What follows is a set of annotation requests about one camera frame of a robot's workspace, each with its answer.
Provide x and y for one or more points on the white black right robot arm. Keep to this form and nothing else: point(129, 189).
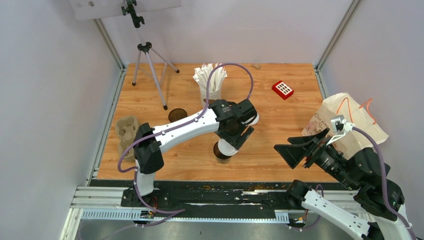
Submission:
point(364, 173)

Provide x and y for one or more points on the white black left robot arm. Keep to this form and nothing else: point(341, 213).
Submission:
point(151, 143)

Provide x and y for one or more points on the white cup of straws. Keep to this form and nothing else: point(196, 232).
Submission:
point(207, 80)

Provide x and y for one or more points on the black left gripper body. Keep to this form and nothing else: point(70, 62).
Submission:
point(234, 135)

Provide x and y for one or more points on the cardboard cup carrier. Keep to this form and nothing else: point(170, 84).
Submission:
point(126, 129)

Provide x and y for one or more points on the red white toy block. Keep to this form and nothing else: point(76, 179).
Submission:
point(282, 90)

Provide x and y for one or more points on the white coffee cup lid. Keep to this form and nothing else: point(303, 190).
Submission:
point(226, 149)

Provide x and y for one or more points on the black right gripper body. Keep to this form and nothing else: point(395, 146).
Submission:
point(326, 158)

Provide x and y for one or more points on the paper takeout bag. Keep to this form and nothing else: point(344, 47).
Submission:
point(354, 112)

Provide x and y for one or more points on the brown cup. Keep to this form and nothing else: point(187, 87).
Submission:
point(221, 158)
point(177, 114)

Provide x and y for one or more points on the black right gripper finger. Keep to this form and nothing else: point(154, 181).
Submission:
point(301, 140)
point(293, 154)

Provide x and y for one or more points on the aluminium rail frame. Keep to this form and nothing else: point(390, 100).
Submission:
point(108, 203)

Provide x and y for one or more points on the camera tripod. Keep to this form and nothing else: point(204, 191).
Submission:
point(146, 47)

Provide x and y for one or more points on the white perforated board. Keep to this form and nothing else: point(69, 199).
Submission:
point(98, 9)

